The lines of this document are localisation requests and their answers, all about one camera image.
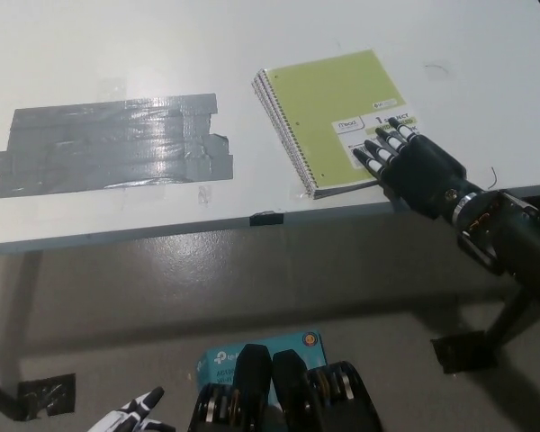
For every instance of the grey duct tape patch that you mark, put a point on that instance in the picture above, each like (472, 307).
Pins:
(108, 144)

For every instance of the small black tape strip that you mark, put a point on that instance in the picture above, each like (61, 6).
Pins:
(266, 219)

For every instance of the thin dark hair strand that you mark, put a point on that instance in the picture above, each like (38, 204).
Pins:
(437, 67)

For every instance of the clear tape scrap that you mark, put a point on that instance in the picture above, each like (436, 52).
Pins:
(204, 195)

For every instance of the green Mead spiral notebook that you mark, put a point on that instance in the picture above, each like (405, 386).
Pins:
(324, 99)

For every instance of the purple spiral notebook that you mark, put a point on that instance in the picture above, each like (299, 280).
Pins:
(339, 191)

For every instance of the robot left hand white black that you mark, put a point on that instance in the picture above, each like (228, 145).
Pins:
(126, 416)

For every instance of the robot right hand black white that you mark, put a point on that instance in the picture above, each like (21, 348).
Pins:
(418, 171)

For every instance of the robot body black blocks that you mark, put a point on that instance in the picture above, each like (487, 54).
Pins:
(292, 396)

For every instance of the teal TP-Link box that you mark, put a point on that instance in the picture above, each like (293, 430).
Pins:
(220, 357)

